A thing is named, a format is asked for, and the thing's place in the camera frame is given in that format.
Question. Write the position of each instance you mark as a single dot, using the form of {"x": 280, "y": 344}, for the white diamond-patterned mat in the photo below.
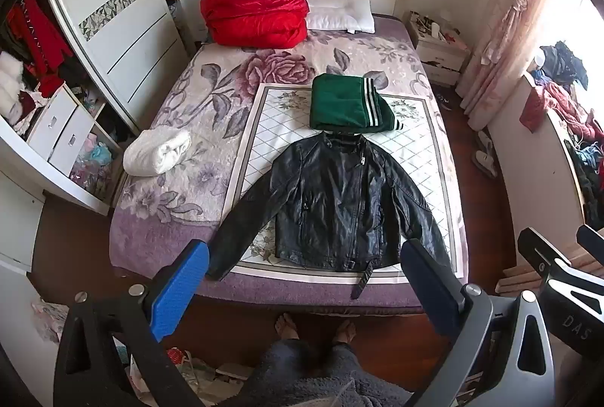
{"x": 273, "y": 124}

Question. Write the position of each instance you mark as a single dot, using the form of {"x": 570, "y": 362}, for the nightstand clutter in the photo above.
{"x": 434, "y": 27}

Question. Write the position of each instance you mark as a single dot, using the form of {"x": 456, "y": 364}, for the person's foot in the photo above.
{"x": 287, "y": 326}
{"x": 344, "y": 331}

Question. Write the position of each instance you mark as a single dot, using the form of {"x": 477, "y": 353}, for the person's left foot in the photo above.
{"x": 287, "y": 326}

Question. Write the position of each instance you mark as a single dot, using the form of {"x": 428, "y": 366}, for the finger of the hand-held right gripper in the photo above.
{"x": 542, "y": 249}
{"x": 593, "y": 239}

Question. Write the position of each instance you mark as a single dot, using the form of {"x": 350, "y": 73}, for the white wardrobe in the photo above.
{"x": 118, "y": 15}

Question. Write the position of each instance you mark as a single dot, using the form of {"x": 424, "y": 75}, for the black leather jacket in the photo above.
{"x": 330, "y": 209}

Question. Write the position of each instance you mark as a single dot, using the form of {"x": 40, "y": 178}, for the white folded cloth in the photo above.
{"x": 155, "y": 152}

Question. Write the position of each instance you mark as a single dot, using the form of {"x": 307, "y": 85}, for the red quilt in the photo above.
{"x": 255, "y": 8}

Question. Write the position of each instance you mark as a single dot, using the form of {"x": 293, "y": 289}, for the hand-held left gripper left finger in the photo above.
{"x": 181, "y": 289}

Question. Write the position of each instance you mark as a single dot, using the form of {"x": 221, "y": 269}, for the pair of white slippers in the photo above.
{"x": 486, "y": 154}

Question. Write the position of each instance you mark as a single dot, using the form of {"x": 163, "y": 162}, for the white nightstand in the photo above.
{"x": 441, "y": 55}

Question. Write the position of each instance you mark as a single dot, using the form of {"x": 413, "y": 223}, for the person's right foot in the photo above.
{"x": 344, "y": 331}

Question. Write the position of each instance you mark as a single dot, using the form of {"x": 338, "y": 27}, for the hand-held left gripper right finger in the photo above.
{"x": 432, "y": 289}

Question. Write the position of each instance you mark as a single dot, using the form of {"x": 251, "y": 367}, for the green striped folded garment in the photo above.
{"x": 347, "y": 102}

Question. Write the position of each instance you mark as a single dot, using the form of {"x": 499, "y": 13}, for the purple floral blanket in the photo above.
{"x": 207, "y": 91}

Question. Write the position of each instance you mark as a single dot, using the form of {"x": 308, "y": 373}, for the plastic bags clutter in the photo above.
{"x": 198, "y": 371}

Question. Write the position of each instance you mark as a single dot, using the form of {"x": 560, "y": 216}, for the pink crumpled cloth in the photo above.
{"x": 47, "y": 319}

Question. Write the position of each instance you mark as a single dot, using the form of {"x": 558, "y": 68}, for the pile of mixed clothes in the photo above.
{"x": 566, "y": 100}

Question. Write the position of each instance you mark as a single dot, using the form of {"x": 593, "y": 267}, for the red hanging clothes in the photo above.
{"x": 40, "y": 39}

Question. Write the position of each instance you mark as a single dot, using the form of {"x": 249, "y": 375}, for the white fluffy garment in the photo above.
{"x": 12, "y": 81}

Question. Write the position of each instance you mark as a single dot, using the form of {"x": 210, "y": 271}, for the white pillow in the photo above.
{"x": 347, "y": 13}

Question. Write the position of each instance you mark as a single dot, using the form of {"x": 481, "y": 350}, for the grey fleece pants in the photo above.
{"x": 306, "y": 374}

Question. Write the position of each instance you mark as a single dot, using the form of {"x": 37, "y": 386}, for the pink curtain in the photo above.
{"x": 507, "y": 43}

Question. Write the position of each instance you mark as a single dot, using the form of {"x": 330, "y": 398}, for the wooden boards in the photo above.
{"x": 519, "y": 277}

